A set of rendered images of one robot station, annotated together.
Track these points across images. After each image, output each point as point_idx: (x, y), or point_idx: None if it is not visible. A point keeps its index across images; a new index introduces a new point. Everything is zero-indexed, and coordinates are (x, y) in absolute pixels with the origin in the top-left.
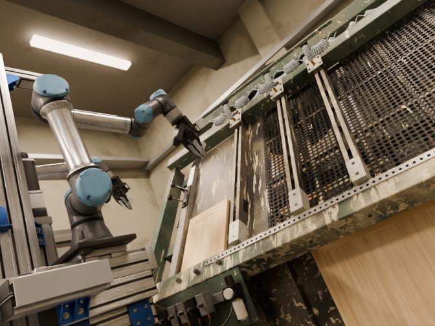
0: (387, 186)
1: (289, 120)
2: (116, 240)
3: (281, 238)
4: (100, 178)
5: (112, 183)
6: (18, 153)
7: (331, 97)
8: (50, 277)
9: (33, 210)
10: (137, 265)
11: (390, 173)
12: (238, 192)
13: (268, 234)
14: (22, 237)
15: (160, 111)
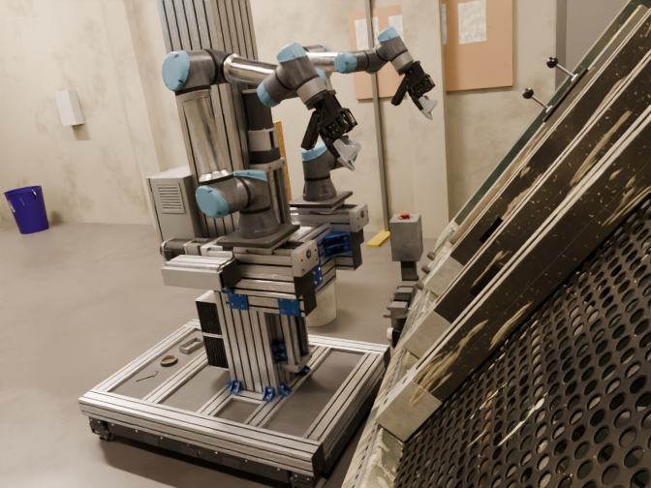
0: (356, 467)
1: (629, 94)
2: (248, 247)
3: (398, 348)
4: (208, 199)
5: (406, 76)
6: (226, 101)
7: (627, 140)
8: (179, 274)
9: (258, 153)
10: (279, 268)
11: (362, 461)
12: (493, 201)
13: (410, 324)
14: None
15: (284, 92)
